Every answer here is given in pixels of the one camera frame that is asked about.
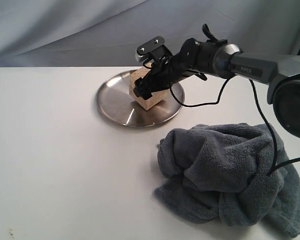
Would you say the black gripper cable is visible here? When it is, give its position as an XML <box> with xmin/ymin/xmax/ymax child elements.
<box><xmin>168</xmin><ymin>72</ymin><xmax>300</xmax><ymax>176</ymax></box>

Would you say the grey fabric backdrop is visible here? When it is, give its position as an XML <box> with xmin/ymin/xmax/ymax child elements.
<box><xmin>0</xmin><ymin>0</ymin><xmax>300</xmax><ymax>67</ymax></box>

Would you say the wrist camera with black bracket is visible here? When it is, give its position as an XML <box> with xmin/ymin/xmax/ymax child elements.
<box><xmin>135</xmin><ymin>36</ymin><xmax>172</xmax><ymax>64</ymax></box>

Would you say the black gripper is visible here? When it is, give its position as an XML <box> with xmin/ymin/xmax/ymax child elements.
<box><xmin>133</xmin><ymin>38</ymin><xmax>215</xmax><ymax>98</ymax></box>

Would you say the grey fluffy towel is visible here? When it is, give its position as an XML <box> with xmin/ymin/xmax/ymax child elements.
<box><xmin>154</xmin><ymin>123</ymin><xmax>300</xmax><ymax>238</ymax></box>

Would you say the round stainless steel plate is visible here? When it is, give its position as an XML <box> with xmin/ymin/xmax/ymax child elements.
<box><xmin>95</xmin><ymin>69</ymin><xmax>182</xmax><ymax>128</ymax></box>

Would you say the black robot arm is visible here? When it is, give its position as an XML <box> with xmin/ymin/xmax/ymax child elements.
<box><xmin>133</xmin><ymin>36</ymin><xmax>300</xmax><ymax>138</ymax></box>

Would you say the wooden cube block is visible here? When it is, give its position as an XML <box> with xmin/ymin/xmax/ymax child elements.
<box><xmin>129</xmin><ymin>67</ymin><xmax>168</xmax><ymax>111</ymax></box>

